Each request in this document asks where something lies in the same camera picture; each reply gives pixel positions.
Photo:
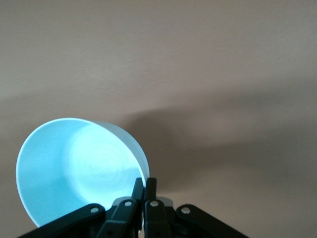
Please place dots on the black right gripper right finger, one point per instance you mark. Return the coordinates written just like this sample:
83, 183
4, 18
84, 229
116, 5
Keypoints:
158, 220

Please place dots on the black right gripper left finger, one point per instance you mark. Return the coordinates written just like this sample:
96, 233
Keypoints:
119, 218

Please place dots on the blue bowl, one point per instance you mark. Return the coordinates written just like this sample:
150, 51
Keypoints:
74, 161

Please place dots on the brown table cover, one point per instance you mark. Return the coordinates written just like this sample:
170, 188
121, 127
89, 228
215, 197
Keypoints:
198, 62

